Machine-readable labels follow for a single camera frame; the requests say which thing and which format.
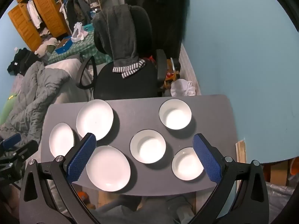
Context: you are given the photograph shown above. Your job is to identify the brown cardboard box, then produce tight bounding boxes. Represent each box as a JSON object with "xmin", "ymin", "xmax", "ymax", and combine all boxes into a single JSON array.
[{"xmin": 263, "ymin": 159, "xmax": 295, "ymax": 185}]

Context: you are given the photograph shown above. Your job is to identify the black clothes pile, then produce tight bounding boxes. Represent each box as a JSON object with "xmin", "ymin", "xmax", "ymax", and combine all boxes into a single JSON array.
[{"xmin": 7, "ymin": 48, "xmax": 41, "ymax": 75}]

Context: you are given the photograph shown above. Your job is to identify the yellow red toy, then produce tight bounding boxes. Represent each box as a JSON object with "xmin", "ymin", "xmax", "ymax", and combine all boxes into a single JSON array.
[{"xmin": 164, "ymin": 71, "xmax": 180, "ymax": 87}]

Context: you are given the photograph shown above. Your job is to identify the white plastic bag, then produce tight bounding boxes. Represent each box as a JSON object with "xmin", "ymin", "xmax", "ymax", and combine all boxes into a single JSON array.
[{"xmin": 71, "ymin": 22, "xmax": 89, "ymax": 43}]

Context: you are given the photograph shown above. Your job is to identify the wooden plank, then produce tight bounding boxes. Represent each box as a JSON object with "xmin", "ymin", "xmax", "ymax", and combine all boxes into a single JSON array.
[{"xmin": 235, "ymin": 140, "xmax": 247, "ymax": 164}]

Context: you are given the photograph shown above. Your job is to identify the white trash bag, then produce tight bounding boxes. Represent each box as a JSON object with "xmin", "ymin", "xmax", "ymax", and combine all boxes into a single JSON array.
[{"xmin": 170, "ymin": 79, "xmax": 196, "ymax": 97}]

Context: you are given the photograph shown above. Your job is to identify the black office chair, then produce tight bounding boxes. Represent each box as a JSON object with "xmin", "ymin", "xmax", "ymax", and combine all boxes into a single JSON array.
[{"xmin": 78, "ymin": 5, "xmax": 167, "ymax": 101}]

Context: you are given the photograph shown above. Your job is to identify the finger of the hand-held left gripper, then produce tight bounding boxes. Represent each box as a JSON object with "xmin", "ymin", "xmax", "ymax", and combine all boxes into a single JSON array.
[
  {"xmin": 0, "ymin": 133, "xmax": 22, "ymax": 152},
  {"xmin": 9, "ymin": 140, "xmax": 39, "ymax": 162}
]

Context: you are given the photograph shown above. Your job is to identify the grey comforter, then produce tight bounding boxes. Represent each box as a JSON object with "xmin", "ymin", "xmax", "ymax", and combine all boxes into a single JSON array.
[{"xmin": 0, "ymin": 61, "xmax": 70, "ymax": 145}]

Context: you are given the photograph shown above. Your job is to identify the white hanging shirt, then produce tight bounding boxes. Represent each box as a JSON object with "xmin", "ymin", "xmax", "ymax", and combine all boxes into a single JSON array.
[{"xmin": 26, "ymin": 0, "xmax": 42, "ymax": 28}]

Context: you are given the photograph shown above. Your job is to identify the green pillow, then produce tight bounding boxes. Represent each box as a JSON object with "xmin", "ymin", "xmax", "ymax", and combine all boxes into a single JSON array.
[{"xmin": 0, "ymin": 93, "xmax": 18, "ymax": 124}]

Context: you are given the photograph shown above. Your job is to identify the white bowl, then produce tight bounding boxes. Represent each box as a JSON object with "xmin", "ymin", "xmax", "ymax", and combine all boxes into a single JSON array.
[
  {"xmin": 130, "ymin": 130, "xmax": 166, "ymax": 164},
  {"xmin": 171, "ymin": 147, "xmax": 206, "ymax": 181},
  {"xmin": 159, "ymin": 99, "xmax": 192, "ymax": 130}
]

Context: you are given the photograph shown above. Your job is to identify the wooden wardrobe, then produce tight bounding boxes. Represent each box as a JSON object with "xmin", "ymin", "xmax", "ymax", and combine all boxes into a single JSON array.
[{"xmin": 8, "ymin": 0, "xmax": 68, "ymax": 52}]

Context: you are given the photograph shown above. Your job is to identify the blue box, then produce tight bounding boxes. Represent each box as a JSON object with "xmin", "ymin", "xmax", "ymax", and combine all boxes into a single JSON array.
[{"xmin": 55, "ymin": 37, "xmax": 73, "ymax": 54}]

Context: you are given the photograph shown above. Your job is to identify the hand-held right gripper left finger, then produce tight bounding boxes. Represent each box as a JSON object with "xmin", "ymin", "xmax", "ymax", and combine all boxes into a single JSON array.
[{"xmin": 19, "ymin": 133, "xmax": 103, "ymax": 224}]

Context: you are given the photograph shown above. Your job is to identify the white plate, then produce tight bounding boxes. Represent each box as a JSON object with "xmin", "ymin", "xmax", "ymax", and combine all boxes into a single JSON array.
[
  {"xmin": 49, "ymin": 122, "xmax": 75, "ymax": 158},
  {"xmin": 86, "ymin": 145, "xmax": 131, "ymax": 191},
  {"xmin": 76, "ymin": 99, "xmax": 114, "ymax": 141}
]

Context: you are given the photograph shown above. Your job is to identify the beige clothes pile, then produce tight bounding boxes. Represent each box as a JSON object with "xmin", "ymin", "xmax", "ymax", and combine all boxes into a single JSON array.
[{"xmin": 35, "ymin": 37, "xmax": 61, "ymax": 57}]

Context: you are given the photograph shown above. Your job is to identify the grey hooded sweater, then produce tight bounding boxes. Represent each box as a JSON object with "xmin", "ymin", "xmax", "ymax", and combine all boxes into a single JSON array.
[{"xmin": 93, "ymin": 4, "xmax": 146, "ymax": 79}]

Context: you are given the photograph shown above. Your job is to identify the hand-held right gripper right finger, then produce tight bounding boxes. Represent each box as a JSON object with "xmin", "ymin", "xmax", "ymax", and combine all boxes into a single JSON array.
[{"xmin": 187, "ymin": 133, "xmax": 271, "ymax": 224}]

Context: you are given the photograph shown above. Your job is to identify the grey plastic sheet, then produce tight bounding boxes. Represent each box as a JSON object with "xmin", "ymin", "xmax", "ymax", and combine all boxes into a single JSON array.
[{"xmin": 266, "ymin": 182, "xmax": 296, "ymax": 224}]

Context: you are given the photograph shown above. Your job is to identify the green checkered tablecloth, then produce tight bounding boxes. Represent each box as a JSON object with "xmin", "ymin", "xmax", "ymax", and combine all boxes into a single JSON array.
[{"xmin": 48, "ymin": 29, "xmax": 112, "ymax": 64}]

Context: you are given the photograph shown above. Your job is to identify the black hanging coat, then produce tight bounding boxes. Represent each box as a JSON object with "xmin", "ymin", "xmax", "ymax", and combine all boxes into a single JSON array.
[{"xmin": 123, "ymin": 0, "xmax": 195, "ymax": 61}]

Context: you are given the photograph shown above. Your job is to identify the dark hanging clothes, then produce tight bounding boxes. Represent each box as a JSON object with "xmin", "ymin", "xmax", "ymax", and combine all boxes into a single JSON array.
[{"xmin": 59, "ymin": 0, "xmax": 94, "ymax": 31}]

